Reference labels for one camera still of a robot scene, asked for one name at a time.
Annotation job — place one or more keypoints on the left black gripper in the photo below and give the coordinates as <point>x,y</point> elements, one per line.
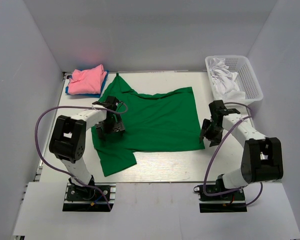
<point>118,126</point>

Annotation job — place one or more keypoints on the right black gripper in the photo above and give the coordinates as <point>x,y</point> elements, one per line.
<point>215,139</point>

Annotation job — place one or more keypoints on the green t shirt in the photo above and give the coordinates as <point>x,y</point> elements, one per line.
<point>163,122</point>

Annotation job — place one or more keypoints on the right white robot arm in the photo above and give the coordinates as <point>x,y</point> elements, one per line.
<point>262,158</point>

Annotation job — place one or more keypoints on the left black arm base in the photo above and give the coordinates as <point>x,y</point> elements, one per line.
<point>80,199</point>

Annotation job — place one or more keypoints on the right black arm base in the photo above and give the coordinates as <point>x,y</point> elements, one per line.
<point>233,202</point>

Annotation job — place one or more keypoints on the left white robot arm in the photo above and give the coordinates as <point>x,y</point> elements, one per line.
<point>68,140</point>

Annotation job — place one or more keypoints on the blue folded t shirt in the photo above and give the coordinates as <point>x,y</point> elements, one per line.
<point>92,95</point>

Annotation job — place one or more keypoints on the white crumpled t shirt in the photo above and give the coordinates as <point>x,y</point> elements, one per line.
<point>223,81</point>

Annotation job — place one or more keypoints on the pink folded t shirt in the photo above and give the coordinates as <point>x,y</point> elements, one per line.
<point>87,81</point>

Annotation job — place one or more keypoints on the white plastic basket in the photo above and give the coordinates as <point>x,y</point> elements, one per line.
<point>246,80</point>

